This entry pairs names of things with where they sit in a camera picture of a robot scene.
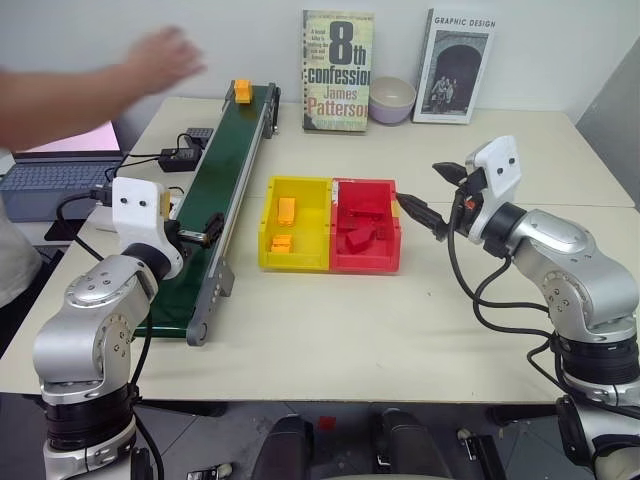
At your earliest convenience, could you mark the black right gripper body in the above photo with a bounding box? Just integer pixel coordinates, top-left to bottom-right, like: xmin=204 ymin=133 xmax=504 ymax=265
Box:
xmin=448 ymin=168 xmax=490 ymax=239

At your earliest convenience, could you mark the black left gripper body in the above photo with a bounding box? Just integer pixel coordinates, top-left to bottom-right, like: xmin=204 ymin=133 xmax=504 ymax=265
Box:
xmin=162 ymin=217 xmax=183 ymax=247

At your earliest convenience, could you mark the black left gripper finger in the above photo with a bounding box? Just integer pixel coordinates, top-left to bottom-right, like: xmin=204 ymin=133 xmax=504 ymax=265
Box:
xmin=200 ymin=211 xmax=226 ymax=239
xmin=178 ymin=228 xmax=213 ymax=248

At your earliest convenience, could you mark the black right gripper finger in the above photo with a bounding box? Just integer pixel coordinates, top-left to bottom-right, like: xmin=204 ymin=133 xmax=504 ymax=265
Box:
xmin=431 ymin=161 xmax=470 ymax=190
xmin=395 ymin=192 xmax=448 ymax=243

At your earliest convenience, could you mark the green conveyor belt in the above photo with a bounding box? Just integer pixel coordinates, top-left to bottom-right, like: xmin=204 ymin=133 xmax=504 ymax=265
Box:
xmin=133 ymin=82 xmax=282 ymax=347

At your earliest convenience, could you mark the person's bare hand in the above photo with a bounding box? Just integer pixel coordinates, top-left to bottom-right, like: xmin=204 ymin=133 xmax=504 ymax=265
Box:
xmin=121 ymin=25 xmax=209 ymax=99

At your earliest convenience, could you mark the red toy block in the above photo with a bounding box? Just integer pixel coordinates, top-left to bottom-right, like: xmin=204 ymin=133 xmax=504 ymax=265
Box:
xmin=346 ymin=225 xmax=380 ymax=257

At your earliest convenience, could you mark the black power adapter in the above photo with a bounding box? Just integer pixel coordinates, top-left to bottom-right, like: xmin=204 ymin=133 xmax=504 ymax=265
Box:
xmin=158 ymin=146 xmax=202 ymax=173

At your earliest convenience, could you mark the red plastic bin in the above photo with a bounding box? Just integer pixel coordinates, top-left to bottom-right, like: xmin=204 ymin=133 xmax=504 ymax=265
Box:
xmin=329 ymin=176 xmax=404 ymax=275

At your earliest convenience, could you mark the yellow plastic bin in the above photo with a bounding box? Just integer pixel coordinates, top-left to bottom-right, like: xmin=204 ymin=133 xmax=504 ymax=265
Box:
xmin=257 ymin=175 xmax=335 ymax=273

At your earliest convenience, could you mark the lilac and cream bowl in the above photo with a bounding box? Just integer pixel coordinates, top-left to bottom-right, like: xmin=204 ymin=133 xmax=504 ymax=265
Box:
xmin=367 ymin=75 xmax=418 ymax=127

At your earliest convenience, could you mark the Graphic Design book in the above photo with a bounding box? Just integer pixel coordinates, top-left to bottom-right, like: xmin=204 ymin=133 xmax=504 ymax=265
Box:
xmin=411 ymin=7 xmax=498 ymax=125

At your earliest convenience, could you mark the grey open laptop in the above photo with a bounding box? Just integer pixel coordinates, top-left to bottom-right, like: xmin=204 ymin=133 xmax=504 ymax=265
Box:
xmin=0 ymin=121 xmax=127 ymax=223

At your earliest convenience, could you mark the person's white shirt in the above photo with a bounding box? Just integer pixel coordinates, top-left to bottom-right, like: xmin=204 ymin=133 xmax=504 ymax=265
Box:
xmin=0 ymin=192 xmax=43 ymax=309

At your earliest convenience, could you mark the grey partition panel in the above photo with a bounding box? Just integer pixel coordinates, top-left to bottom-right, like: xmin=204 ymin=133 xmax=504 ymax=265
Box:
xmin=573 ymin=38 xmax=640 ymax=202

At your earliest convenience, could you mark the dark rounded shape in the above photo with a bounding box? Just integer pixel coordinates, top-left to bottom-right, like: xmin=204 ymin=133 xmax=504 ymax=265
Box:
xmin=370 ymin=407 xmax=452 ymax=480
xmin=248 ymin=414 xmax=315 ymax=480

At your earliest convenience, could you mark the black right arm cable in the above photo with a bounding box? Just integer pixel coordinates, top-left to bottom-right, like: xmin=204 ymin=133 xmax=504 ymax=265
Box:
xmin=446 ymin=218 xmax=569 ymax=401

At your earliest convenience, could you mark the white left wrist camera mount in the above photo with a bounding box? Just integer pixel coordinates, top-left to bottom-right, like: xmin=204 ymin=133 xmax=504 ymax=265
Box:
xmin=110 ymin=175 xmax=185 ymax=281

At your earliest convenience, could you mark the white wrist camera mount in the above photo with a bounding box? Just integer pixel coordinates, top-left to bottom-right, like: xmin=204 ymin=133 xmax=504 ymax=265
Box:
xmin=110 ymin=175 xmax=185 ymax=281
xmin=464 ymin=134 xmax=525 ymax=242

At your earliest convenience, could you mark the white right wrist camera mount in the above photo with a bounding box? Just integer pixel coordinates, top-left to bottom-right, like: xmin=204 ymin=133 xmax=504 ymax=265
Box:
xmin=464 ymin=134 xmax=525 ymax=242

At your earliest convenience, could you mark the black adapter cable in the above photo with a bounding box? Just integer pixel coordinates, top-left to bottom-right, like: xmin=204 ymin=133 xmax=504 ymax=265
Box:
xmin=104 ymin=131 xmax=207 ymax=184

